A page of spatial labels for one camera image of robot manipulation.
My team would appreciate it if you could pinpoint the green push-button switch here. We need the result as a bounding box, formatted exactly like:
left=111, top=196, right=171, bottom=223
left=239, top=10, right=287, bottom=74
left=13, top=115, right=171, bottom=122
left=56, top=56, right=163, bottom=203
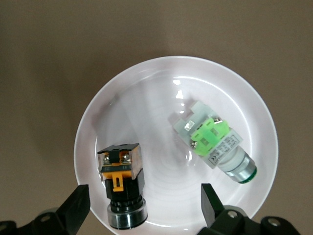
left=168, top=99, right=258, bottom=184

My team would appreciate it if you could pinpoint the orange and black push-button switch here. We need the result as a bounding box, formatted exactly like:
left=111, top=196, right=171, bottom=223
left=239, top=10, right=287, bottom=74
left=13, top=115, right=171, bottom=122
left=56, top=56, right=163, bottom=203
left=97, top=143, right=148, bottom=230

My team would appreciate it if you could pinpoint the pink round plate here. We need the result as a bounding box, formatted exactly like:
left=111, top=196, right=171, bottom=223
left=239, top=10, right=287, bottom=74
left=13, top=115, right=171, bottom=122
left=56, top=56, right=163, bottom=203
left=73, top=55, right=279, bottom=233

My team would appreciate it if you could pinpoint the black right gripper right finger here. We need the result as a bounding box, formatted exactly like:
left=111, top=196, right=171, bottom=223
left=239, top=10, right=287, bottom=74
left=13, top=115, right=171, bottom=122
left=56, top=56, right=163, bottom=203
left=197, top=183, right=261, bottom=235

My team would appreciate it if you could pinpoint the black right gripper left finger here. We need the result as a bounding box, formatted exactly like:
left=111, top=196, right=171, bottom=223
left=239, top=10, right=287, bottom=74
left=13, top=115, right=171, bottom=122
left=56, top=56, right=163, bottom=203
left=18, top=184, right=91, bottom=235

